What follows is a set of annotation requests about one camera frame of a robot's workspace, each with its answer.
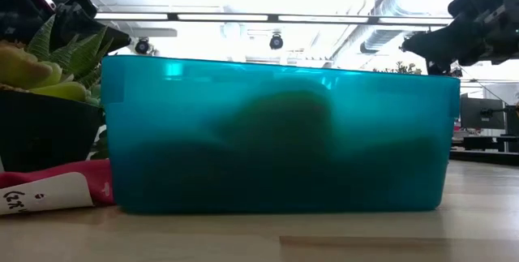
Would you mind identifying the red cloth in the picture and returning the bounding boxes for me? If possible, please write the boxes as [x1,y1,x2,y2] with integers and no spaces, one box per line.
[0,158,115,214]

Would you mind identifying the teal plastic tupperware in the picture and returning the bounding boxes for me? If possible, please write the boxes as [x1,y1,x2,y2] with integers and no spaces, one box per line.
[100,54,461,214]

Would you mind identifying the ceiling light rail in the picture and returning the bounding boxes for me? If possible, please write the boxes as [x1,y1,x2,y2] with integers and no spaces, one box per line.
[92,11,455,27]

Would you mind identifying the dark computer monitor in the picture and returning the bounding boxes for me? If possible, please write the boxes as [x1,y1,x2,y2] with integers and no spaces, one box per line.
[460,97,506,130]

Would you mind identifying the bushy green potted plant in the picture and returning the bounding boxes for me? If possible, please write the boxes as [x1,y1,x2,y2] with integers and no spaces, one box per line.
[372,61,422,75]

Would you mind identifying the white handwritten label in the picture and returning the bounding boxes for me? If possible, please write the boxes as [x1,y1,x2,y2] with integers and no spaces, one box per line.
[0,171,95,216]

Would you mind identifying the potted succulent plant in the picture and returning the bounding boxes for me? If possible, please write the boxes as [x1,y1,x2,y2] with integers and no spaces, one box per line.
[0,14,114,172]

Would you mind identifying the black ceiling spotlight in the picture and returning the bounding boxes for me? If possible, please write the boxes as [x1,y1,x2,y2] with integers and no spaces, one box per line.
[133,37,152,55]
[268,32,284,51]

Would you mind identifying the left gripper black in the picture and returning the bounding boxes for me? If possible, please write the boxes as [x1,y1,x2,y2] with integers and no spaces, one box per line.
[38,0,132,55]

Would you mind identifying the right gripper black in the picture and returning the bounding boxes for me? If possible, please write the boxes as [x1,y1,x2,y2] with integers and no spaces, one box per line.
[400,0,519,78]

